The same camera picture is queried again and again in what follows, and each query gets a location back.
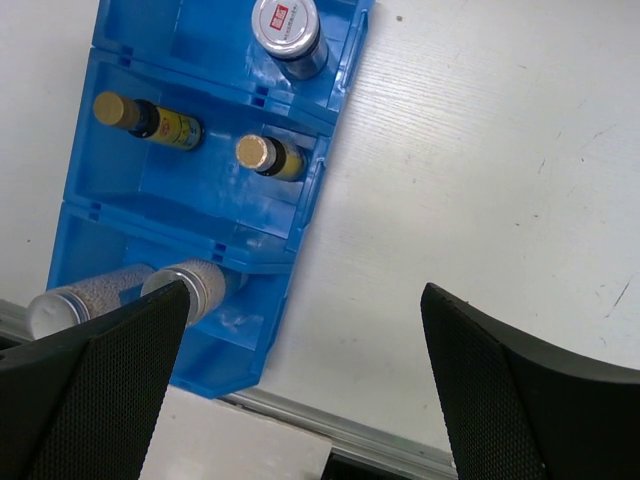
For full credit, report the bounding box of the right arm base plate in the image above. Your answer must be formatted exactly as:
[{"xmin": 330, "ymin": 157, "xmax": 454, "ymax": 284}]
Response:
[{"xmin": 320, "ymin": 447, "xmax": 458, "ymax": 480}]

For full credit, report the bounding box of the far blue storage bin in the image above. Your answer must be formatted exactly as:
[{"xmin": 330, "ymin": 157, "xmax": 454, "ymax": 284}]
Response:
[{"xmin": 92, "ymin": 1, "xmax": 373, "ymax": 124}]

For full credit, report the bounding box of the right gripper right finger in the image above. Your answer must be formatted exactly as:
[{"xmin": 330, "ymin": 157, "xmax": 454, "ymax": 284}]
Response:
[{"xmin": 420, "ymin": 283, "xmax": 639, "ymax": 479}]

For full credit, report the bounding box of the middle blue storage bin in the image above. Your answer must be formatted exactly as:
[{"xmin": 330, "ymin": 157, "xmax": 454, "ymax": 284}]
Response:
[{"xmin": 64, "ymin": 49, "xmax": 336, "ymax": 273}]

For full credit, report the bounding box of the blue storage bin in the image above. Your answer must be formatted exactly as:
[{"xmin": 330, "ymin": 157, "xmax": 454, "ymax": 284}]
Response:
[
  {"xmin": 46, "ymin": 203, "xmax": 293, "ymax": 398},
  {"xmin": 64, "ymin": 49, "xmax": 336, "ymax": 273},
  {"xmin": 92, "ymin": 1, "xmax": 373, "ymax": 124}
]

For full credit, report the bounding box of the near blue storage bin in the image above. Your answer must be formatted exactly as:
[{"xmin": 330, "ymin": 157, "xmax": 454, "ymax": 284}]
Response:
[{"xmin": 46, "ymin": 203, "xmax": 293, "ymax": 398}]

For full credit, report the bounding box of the silver-lid bead jar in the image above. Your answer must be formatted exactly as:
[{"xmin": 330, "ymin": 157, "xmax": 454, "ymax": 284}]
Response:
[
  {"xmin": 140, "ymin": 258, "xmax": 249, "ymax": 327},
  {"xmin": 26, "ymin": 264, "xmax": 154, "ymax": 339}
]

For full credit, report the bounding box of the yellow-label sauce bottle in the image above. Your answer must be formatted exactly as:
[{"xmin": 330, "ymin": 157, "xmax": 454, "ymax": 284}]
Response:
[
  {"xmin": 93, "ymin": 91, "xmax": 204, "ymax": 151},
  {"xmin": 235, "ymin": 134, "xmax": 306, "ymax": 182}
]

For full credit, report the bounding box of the aluminium table edge rail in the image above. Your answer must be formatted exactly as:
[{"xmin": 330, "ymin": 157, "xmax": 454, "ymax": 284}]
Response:
[{"xmin": 0, "ymin": 298, "xmax": 459, "ymax": 479}]

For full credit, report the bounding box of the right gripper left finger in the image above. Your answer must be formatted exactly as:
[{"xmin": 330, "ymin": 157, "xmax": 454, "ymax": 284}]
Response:
[{"xmin": 1, "ymin": 281, "xmax": 190, "ymax": 479}]

